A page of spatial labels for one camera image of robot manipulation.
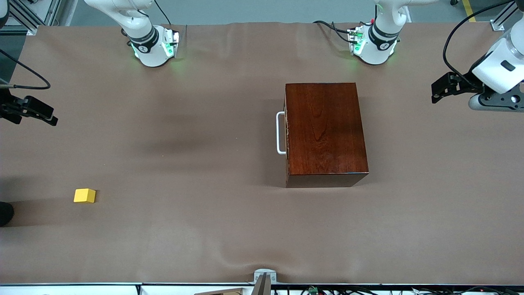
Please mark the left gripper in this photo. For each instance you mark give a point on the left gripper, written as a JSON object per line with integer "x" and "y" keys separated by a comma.
{"x": 461, "y": 85}

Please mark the yellow block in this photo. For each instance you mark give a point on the yellow block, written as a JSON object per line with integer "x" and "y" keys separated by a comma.
{"x": 84, "y": 196}

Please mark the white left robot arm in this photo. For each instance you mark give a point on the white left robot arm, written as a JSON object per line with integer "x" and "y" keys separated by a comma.
{"x": 380, "y": 41}

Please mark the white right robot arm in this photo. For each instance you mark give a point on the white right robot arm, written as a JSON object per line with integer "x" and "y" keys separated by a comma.
{"x": 143, "y": 37}

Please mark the dark brown wooden cabinet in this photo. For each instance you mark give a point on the dark brown wooden cabinet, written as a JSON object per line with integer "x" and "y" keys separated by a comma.
{"x": 327, "y": 131}

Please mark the brown table cover cloth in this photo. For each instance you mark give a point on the brown table cover cloth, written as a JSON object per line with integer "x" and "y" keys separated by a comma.
{"x": 204, "y": 205}

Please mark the brown cardboard piece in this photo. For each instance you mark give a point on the brown cardboard piece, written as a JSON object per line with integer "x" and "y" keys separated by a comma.
{"x": 221, "y": 291}

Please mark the aluminium frame profile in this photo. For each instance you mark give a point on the aluminium frame profile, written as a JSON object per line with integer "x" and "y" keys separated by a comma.
{"x": 37, "y": 12}
{"x": 505, "y": 16}

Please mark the grey metal clamp bracket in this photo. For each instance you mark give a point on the grey metal clamp bracket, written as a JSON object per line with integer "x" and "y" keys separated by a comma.
{"x": 265, "y": 276}

